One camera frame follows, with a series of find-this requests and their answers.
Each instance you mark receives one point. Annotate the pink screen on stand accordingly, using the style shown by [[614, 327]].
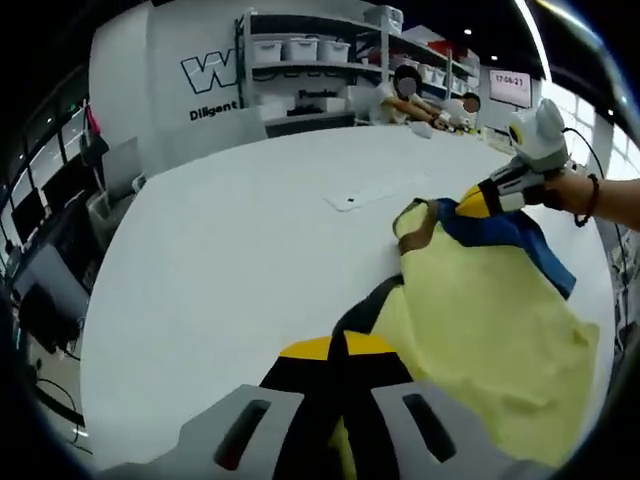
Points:
[[510, 87]]

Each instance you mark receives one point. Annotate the white template sheet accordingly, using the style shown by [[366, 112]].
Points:
[[380, 192]]

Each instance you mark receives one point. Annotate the white storage bin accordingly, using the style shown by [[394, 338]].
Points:
[[300, 49], [334, 51], [267, 51]]

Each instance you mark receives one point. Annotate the grey metal shelf rack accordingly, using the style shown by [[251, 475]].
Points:
[[370, 67]]

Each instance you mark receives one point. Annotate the grey office chair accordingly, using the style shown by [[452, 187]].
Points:
[[121, 167]]

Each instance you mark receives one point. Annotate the hanging black and pink bag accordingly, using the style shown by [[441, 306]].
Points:
[[94, 142]]

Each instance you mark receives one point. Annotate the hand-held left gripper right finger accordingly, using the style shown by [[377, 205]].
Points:
[[380, 380]]

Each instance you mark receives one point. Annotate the person's right hand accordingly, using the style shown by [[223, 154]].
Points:
[[567, 192]]

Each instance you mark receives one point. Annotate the yellow garment with dark sleeves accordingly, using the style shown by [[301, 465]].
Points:
[[475, 325]]

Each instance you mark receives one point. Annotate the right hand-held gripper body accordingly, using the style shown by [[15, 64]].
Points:
[[542, 140]]

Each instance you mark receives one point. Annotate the ceiling light strip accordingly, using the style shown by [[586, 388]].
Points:
[[537, 45]]

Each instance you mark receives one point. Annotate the black desktop monitor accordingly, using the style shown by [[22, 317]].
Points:
[[60, 195]]

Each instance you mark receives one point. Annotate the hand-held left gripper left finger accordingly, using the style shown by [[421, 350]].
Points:
[[300, 380]]

